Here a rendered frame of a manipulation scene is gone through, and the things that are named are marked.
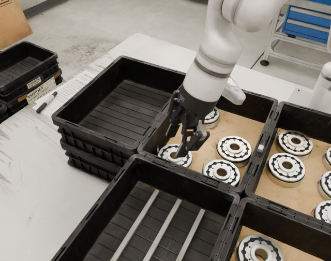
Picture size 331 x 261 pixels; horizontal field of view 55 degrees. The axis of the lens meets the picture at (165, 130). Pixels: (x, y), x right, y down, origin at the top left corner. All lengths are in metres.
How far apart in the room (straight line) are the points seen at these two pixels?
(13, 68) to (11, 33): 1.40
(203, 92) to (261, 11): 0.16
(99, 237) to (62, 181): 0.34
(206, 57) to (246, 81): 0.99
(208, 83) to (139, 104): 0.62
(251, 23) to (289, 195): 0.57
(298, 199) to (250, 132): 0.27
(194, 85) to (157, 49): 1.16
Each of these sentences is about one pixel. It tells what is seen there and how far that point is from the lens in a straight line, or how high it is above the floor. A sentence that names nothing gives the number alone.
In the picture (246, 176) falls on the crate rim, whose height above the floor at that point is 0.93.
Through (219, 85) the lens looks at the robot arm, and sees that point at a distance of 0.56.
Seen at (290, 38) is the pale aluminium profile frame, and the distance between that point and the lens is 2.85.
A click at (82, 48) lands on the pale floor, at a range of 3.22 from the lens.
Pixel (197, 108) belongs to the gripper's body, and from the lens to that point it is 0.58.
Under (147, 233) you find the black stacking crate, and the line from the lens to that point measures 0.83.
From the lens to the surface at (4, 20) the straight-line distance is 3.51.
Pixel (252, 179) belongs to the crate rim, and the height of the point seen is 0.93.
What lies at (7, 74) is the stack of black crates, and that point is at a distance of 2.11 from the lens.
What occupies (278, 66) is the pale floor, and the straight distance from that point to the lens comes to 3.03.
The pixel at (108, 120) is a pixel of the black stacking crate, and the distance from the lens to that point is 1.10.
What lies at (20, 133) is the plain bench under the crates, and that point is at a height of 0.70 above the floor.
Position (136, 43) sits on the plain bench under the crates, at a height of 0.70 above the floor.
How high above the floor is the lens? 1.56
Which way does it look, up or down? 45 degrees down
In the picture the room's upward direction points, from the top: straight up
